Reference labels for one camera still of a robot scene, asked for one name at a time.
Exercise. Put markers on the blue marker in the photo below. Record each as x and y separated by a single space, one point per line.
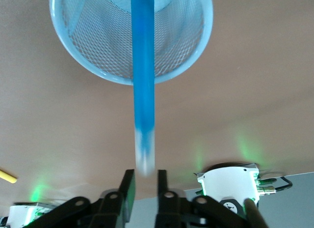
144 90

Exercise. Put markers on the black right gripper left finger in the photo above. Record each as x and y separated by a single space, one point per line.
127 188

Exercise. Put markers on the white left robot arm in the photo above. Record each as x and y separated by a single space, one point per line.
23 213

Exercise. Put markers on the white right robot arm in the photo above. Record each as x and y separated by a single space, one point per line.
228 186

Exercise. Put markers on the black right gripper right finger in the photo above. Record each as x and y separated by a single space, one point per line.
163 188

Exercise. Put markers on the light blue mesh cup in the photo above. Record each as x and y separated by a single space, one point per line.
98 46

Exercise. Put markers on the yellow marker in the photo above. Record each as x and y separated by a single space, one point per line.
8 176

